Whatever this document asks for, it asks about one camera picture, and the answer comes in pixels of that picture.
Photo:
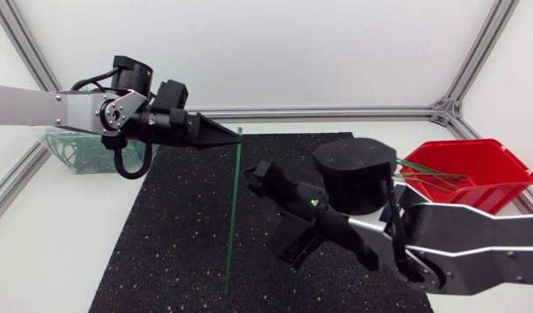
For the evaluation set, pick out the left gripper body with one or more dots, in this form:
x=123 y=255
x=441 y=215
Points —
x=161 y=127

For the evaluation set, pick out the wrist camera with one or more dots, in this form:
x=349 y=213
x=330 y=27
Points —
x=172 y=95
x=294 y=239

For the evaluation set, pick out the black speckled mat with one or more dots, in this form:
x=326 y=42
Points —
x=179 y=243

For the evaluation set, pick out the clear plastic bin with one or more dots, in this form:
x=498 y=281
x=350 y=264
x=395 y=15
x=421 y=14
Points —
x=79 y=150

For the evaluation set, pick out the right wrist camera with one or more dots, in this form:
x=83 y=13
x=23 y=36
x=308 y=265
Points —
x=294 y=239

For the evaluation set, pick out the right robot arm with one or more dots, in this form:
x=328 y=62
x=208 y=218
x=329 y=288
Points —
x=466 y=243

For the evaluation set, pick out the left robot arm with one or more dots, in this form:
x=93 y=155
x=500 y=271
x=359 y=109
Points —
x=35 y=106

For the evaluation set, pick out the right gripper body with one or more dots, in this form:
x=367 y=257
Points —
x=298 y=197

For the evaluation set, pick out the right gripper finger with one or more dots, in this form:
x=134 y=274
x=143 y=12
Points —
x=255 y=181

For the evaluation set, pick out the red plastic box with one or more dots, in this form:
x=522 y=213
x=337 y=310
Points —
x=488 y=174

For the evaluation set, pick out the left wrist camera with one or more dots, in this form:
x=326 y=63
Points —
x=172 y=95

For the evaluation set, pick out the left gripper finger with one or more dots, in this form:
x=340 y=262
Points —
x=209 y=132

